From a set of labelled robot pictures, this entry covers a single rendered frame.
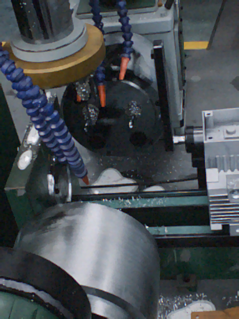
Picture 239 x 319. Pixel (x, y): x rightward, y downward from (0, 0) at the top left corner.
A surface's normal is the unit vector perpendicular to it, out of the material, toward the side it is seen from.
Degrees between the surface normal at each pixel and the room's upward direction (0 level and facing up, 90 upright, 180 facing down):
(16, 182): 0
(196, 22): 0
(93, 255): 21
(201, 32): 0
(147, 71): 43
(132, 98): 90
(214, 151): 90
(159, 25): 90
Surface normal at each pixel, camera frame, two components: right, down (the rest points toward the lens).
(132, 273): 0.67, -0.54
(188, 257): -0.10, 0.63
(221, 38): -0.15, -0.78
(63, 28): 0.68, 0.37
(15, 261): 0.24, -0.74
